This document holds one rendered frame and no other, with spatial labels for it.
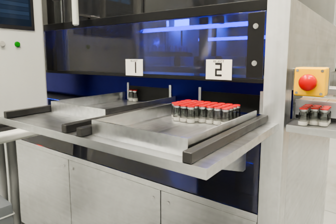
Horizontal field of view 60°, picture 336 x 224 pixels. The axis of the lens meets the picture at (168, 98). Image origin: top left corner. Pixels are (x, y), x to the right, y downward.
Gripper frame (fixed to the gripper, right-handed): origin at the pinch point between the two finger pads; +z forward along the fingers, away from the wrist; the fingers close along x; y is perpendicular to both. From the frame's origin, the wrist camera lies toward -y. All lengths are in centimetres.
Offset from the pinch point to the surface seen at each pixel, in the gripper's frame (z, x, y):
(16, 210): -22, -24, -114
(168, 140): 29.4, -19.0, -10.2
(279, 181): 59, 3, -33
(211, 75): 27.8, 18.7, -23.8
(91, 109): 3.5, -7.0, -34.4
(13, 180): -30, -17, -104
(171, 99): 19, 20, -44
